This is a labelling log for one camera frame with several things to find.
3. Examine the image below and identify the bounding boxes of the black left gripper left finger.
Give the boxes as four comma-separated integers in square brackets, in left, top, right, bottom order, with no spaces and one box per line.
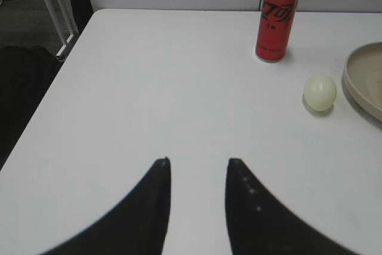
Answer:
[47,158,171,254]

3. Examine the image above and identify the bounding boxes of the pale green ball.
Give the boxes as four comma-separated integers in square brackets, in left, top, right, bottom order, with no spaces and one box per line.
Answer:
[303,75,337,112]

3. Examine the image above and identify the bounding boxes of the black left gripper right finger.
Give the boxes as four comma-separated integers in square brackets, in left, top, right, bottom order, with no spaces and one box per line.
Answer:
[225,158,353,254]

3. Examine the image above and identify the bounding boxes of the white metal frame leg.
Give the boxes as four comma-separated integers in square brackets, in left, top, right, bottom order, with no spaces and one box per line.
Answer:
[43,0,79,62]

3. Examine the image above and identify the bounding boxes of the black chair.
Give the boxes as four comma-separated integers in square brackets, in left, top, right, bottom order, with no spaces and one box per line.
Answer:
[1,46,62,166]

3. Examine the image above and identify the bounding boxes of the red soda can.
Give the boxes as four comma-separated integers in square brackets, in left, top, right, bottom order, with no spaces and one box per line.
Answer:
[255,0,298,62]

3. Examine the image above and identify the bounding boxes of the beige ceramic plate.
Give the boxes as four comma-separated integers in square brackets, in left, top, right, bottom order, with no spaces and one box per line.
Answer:
[343,42,381,121]

